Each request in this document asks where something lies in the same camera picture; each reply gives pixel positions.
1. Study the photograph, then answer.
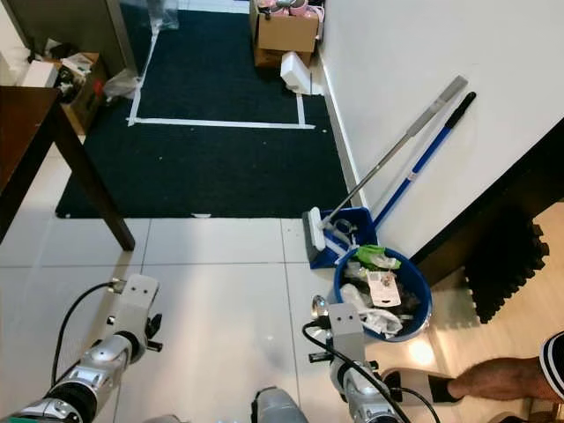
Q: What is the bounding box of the black white striped garment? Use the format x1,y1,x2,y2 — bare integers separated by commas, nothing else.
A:
538,330,564,397

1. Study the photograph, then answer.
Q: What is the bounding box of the pink white bundle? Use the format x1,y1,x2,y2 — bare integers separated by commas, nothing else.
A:
256,0,323,19

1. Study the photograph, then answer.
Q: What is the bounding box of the white printed label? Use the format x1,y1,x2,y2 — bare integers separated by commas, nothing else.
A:
366,271,402,309

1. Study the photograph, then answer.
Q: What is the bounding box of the black slipper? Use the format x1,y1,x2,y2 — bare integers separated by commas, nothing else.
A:
383,370,461,406

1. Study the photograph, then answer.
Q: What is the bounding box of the tall clear plastic bag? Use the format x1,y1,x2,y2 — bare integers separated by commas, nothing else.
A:
145,0,182,34

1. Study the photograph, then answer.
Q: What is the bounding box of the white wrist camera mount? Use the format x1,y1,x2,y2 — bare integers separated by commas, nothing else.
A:
119,273,161,340
328,302,367,367

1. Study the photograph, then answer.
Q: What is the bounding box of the white crumpled rubbish bag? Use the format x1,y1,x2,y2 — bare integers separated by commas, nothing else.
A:
339,282,402,340

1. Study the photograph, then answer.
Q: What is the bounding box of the dark blue carpet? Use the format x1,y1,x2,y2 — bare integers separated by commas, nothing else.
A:
56,0,351,219

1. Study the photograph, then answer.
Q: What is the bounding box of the blue long-handled dustpan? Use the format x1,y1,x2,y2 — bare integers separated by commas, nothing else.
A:
308,91,479,270

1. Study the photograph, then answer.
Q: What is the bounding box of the green crumpled wrapper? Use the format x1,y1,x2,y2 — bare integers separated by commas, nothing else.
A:
352,244,402,272

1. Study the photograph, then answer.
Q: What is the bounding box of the cardboard box of pink things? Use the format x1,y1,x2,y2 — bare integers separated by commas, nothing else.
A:
249,0,323,70

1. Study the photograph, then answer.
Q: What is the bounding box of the crumpled clear plastic bag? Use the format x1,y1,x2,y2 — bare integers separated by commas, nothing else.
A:
101,69,142,100

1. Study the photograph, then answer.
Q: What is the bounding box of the dark brown wooden table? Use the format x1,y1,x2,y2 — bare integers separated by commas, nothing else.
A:
0,84,136,252

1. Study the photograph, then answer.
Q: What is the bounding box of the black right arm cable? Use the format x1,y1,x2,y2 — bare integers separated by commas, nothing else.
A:
301,322,446,423

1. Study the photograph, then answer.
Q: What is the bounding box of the silver-handled broom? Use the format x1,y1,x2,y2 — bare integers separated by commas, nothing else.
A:
302,75,470,267

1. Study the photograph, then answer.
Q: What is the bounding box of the white plastic container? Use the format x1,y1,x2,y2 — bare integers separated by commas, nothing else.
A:
279,51,314,94

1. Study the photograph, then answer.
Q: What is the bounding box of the blue plastic bin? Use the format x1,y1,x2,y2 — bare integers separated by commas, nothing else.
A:
333,245,433,343

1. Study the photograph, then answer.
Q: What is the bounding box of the white floor tape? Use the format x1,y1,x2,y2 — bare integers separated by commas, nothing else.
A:
128,31,316,130

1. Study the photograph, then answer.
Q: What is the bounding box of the black foam puzzle mat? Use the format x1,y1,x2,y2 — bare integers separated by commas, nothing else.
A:
463,216,552,325

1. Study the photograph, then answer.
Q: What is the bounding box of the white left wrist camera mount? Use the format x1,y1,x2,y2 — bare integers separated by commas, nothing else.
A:
119,273,161,340

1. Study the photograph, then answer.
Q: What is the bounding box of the cardboard box of clutter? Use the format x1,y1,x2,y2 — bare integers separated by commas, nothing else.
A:
25,51,111,135

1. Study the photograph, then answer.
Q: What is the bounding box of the dark brown furniture panel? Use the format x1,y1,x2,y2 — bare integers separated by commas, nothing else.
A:
410,139,564,287

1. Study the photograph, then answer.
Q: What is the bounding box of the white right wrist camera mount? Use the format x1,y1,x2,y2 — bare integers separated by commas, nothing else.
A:
328,302,367,367

